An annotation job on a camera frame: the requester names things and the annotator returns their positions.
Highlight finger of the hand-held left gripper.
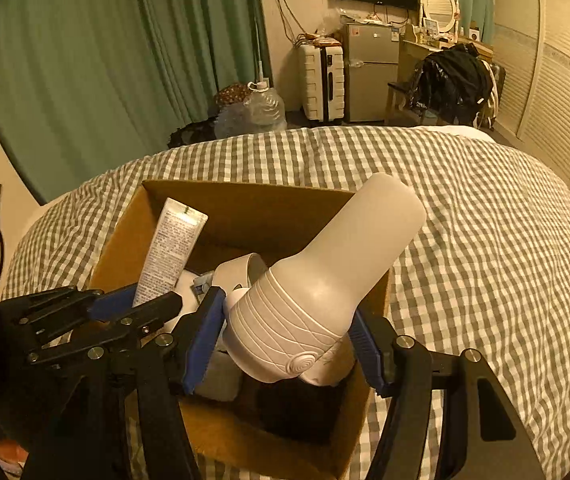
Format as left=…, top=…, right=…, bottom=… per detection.
left=25, top=291, right=184, bottom=367
left=0, top=284, right=138, bottom=343

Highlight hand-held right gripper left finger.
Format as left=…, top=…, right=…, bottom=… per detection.
left=25, top=286, right=227, bottom=480

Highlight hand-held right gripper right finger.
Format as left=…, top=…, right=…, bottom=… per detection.
left=350, top=307, right=533, bottom=480

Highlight white sock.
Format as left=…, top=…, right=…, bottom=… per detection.
left=197, top=337, right=244, bottom=403

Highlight white earbuds case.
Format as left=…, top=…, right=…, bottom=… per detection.
left=176, top=270, right=202, bottom=312

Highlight white cosmetic tube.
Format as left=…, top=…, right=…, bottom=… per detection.
left=132, top=197, right=209, bottom=308

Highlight white plastic bottle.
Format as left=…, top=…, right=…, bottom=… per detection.
left=214, top=172, right=427, bottom=387

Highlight cardboard box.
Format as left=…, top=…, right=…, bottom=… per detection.
left=87, top=179, right=391, bottom=480

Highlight grey white checkered blanket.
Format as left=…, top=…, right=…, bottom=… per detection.
left=0, top=125, right=570, bottom=480

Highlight crumpled clear plastic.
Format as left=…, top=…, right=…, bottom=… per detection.
left=214, top=105, right=252, bottom=139

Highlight brown patterned bag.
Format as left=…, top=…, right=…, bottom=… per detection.
left=215, top=82, right=252, bottom=109

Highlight large clear water bottle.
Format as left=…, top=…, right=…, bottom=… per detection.
left=242, top=80, right=287, bottom=133

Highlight wooden chair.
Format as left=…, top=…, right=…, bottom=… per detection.
left=385, top=80, right=422, bottom=126

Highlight white suitcase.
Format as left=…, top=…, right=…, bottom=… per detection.
left=297, top=42, right=346, bottom=123

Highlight small silver fridge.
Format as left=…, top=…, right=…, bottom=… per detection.
left=342, top=22, right=400, bottom=123

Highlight black jacket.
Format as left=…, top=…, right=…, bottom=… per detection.
left=412, top=42, right=494, bottom=127

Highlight white pole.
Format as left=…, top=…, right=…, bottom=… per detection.
left=254, top=15, right=271, bottom=84

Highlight clear plastic bag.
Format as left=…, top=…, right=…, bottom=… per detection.
left=315, top=7, right=344, bottom=42

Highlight white louvred wardrobe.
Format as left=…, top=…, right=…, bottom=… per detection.
left=490, top=0, right=570, bottom=191

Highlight oval white vanity mirror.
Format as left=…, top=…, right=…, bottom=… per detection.
left=422, top=0, right=459, bottom=34

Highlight hanging wall cables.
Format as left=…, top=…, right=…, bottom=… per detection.
left=275, top=0, right=317, bottom=44

